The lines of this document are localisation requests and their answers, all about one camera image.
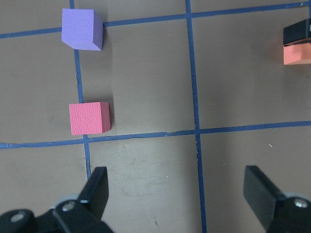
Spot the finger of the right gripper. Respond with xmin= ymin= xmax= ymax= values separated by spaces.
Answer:
xmin=283 ymin=18 xmax=311 ymax=46

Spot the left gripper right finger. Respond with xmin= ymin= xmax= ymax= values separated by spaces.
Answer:
xmin=243 ymin=166 xmax=311 ymax=233

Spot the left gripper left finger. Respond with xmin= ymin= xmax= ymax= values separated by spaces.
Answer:
xmin=0 ymin=167 xmax=113 ymax=233

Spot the orange foam cube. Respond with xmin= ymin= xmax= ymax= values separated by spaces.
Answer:
xmin=283 ymin=43 xmax=311 ymax=65

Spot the pink foam cube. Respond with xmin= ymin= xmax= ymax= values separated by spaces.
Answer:
xmin=69 ymin=102 xmax=111 ymax=135

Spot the purple foam cube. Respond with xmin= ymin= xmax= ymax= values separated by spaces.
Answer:
xmin=61 ymin=8 xmax=104 ymax=51

